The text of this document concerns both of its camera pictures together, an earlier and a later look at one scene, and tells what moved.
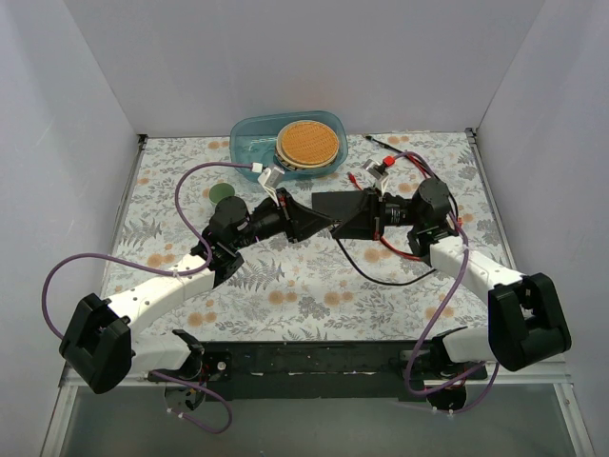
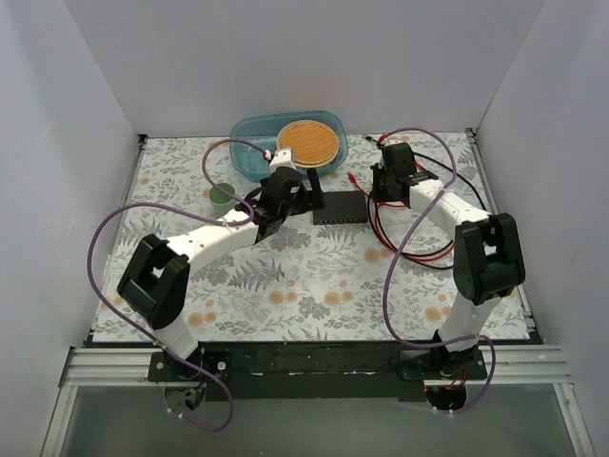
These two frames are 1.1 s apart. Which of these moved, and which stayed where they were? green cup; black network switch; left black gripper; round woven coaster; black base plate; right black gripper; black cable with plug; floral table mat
Moved: left black gripper; black cable with plug; right black gripper
Stayed: green cup; black base plate; round woven coaster; floral table mat; black network switch
